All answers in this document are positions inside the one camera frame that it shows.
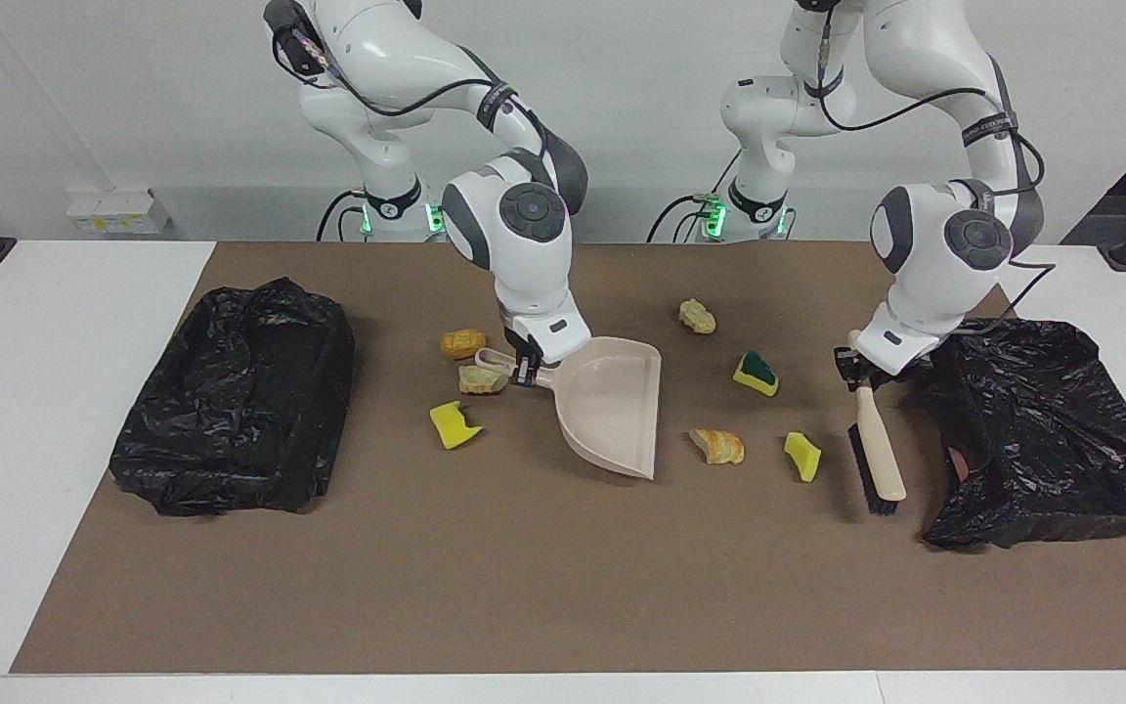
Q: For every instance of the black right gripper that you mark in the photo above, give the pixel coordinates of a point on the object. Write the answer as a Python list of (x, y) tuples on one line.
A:
[(516, 344)]

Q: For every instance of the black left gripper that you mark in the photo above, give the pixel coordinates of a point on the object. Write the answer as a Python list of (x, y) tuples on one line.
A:
[(903, 376)]

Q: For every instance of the pale beige bread chunk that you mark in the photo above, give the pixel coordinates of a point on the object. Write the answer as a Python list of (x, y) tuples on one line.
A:
[(480, 380)]

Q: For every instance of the beige hand brush black bristles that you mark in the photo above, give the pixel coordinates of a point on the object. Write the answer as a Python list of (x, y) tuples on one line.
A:
[(881, 440)]

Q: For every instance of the golden brown bread roll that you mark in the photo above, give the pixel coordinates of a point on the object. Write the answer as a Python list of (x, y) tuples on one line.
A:
[(462, 344)]

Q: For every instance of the beige plastic dustpan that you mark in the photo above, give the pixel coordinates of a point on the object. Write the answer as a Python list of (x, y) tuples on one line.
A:
[(612, 401)]

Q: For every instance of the plain yellow sponge piece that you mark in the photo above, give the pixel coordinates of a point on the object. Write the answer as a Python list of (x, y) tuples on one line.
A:
[(451, 425)]

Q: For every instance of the small yellow green sponge piece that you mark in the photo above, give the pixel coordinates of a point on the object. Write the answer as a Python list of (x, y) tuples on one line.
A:
[(801, 457)]

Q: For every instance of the large yellow green sponge piece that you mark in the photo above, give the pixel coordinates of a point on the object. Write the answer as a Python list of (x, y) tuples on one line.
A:
[(755, 374)]

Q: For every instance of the orange striped croissant piece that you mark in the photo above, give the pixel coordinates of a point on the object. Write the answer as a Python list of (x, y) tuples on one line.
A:
[(717, 446)]

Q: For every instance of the pale ridged bread piece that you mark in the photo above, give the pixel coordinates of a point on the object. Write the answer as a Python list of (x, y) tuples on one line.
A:
[(697, 317)]

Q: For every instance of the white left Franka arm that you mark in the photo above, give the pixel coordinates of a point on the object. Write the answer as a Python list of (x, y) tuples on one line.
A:
[(934, 284)]

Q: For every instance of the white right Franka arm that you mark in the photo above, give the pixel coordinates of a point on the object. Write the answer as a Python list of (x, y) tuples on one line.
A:
[(524, 254)]

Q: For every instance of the pink plastic bin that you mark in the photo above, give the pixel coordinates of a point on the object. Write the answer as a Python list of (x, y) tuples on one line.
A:
[(960, 462)]

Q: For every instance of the black bag lined bin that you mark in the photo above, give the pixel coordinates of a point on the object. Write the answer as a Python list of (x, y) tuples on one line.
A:
[(1042, 430), (231, 411)]

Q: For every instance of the brown paper table mat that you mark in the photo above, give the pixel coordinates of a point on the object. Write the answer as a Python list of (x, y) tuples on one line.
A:
[(563, 587)]

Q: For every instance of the white wall power strip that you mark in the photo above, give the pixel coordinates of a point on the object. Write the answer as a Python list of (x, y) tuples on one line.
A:
[(113, 210)]

